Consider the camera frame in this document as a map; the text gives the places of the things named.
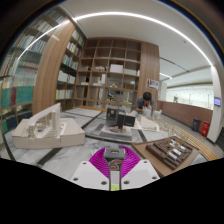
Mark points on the person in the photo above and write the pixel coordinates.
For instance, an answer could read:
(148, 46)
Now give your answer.
(145, 103)

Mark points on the tall bookshelf with colourful books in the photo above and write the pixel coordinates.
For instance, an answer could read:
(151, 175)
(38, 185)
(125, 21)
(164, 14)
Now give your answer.
(20, 76)

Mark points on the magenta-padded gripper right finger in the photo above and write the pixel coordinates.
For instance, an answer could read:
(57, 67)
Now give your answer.
(136, 173)

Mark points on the black charger with red print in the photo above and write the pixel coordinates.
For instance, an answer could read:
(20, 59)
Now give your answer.
(114, 166)

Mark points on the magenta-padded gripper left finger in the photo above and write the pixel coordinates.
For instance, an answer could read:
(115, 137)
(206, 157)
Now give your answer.
(91, 173)

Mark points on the white architectural model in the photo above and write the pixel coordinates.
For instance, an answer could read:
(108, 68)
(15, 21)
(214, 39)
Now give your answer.
(46, 131)

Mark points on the wall screen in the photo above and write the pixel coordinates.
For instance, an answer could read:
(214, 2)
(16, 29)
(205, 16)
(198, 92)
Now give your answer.
(217, 101)

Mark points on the wooden shelf unit with books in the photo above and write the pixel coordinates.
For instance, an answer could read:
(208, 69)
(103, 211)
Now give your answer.
(68, 70)

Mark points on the wall poster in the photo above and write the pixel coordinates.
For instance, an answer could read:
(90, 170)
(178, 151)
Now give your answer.
(153, 83)

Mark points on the small white paper model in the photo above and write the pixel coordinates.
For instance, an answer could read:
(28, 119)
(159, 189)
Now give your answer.
(146, 123)

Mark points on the black architectural model on base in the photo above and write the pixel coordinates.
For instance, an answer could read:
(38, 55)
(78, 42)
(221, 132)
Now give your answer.
(116, 121)

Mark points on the wooden display shelf unit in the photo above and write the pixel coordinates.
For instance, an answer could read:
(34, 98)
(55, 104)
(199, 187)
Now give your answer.
(110, 70)

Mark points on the brown model on wooden board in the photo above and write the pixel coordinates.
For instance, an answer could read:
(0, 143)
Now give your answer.
(166, 153)

